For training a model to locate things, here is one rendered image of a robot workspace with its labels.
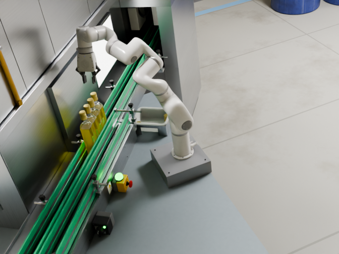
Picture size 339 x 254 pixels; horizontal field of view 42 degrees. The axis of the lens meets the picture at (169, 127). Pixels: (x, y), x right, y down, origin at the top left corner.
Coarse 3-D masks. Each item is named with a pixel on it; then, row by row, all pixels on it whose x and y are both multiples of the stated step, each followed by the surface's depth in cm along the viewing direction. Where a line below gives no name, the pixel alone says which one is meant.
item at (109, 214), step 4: (100, 212) 219; (104, 212) 219; (108, 212) 219; (96, 216) 218; (100, 216) 218; (104, 216) 217; (108, 216) 217; (112, 216) 220; (96, 220) 216; (100, 220) 215; (104, 220) 215; (108, 220) 215; (112, 220) 220; (92, 224) 215; (96, 224) 214; (100, 224) 214; (104, 224) 213; (108, 224) 215; (112, 224) 220; (104, 228) 215; (108, 228) 215; (104, 232) 217; (108, 232) 216
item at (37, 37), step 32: (0, 0) 186; (32, 0) 209; (64, 0) 238; (96, 0) 277; (0, 32) 187; (32, 32) 211; (64, 32) 240; (128, 32) 335; (0, 64) 188; (32, 64) 212; (64, 64) 237; (0, 96) 190; (32, 96) 210; (0, 128) 189; (32, 128) 215; (0, 160) 195; (32, 160) 217; (0, 192) 211; (32, 192) 218; (0, 224) 230
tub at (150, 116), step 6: (138, 108) 285; (144, 108) 285; (150, 108) 284; (156, 108) 282; (162, 108) 282; (138, 114) 282; (144, 114) 287; (150, 114) 286; (156, 114) 285; (162, 114) 284; (138, 120) 282; (144, 120) 286; (150, 120) 285; (156, 120) 284; (162, 120) 283
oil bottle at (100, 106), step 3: (99, 102) 251; (96, 105) 248; (99, 105) 249; (102, 105) 252; (99, 108) 249; (102, 108) 252; (102, 111) 252; (102, 114) 253; (102, 117) 253; (105, 117) 257; (102, 120) 253; (105, 120) 257
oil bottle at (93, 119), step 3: (93, 114) 243; (87, 117) 240; (90, 117) 240; (93, 117) 241; (96, 117) 244; (90, 120) 239; (93, 120) 240; (96, 120) 244; (93, 123) 240; (96, 123) 244; (93, 126) 241; (96, 126) 244; (96, 129) 244; (99, 129) 248; (96, 132) 244; (99, 132) 248; (96, 135) 245
